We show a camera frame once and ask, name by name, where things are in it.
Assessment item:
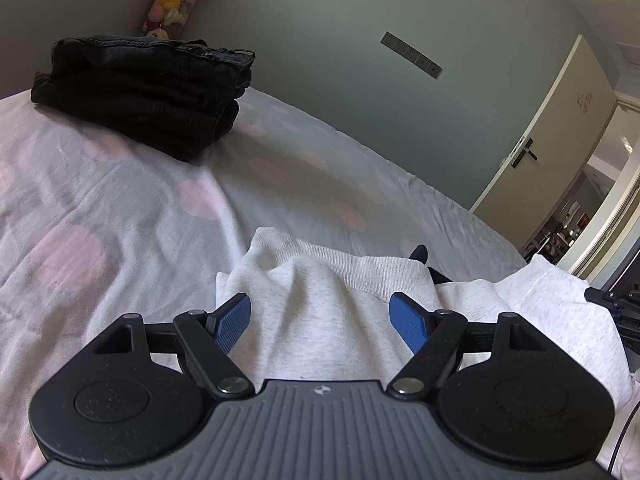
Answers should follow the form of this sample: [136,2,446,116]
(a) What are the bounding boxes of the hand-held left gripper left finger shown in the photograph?
[89,293,257,401]

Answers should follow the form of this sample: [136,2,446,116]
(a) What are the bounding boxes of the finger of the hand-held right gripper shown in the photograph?
[584,286,624,317]

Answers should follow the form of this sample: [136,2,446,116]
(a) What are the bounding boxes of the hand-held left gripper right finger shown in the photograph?
[385,292,556,401]

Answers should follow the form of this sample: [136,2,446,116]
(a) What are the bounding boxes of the light grey sweatshirt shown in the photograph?
[215,227,635,480]

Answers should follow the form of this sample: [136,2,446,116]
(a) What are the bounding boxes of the black jeans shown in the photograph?
[30,33,257,164]

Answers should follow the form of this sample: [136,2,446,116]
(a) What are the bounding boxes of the beige door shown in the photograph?
[469,34,620,257]

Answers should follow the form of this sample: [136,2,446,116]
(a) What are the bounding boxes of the black cable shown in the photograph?
[606,396,637,477]

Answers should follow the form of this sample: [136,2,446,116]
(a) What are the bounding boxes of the dark door handle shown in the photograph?
[512,137,540,169]

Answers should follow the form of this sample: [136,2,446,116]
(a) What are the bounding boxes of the grey metal wall plate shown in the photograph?
[379,30,444,80]

